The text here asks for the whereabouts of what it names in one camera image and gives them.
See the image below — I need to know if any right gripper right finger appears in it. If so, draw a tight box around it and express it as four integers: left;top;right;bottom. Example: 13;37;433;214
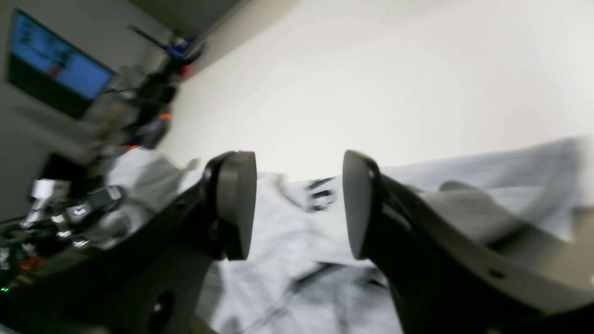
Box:
343;150;593;334

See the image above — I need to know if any grey T-shirt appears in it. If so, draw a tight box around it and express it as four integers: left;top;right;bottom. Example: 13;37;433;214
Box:
91;139;593;334

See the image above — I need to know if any computer monitor blue screen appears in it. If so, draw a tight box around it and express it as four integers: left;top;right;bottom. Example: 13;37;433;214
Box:
6;9;116;120

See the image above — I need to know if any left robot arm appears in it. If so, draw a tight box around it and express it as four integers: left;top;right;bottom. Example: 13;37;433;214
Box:
1;72;182;293

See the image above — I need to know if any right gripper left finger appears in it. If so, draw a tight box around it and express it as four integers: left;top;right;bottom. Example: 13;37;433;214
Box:
1;151;257;334

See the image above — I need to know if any blue clamp right edge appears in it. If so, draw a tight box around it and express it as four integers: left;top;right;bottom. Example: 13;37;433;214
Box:
130;26;205;79

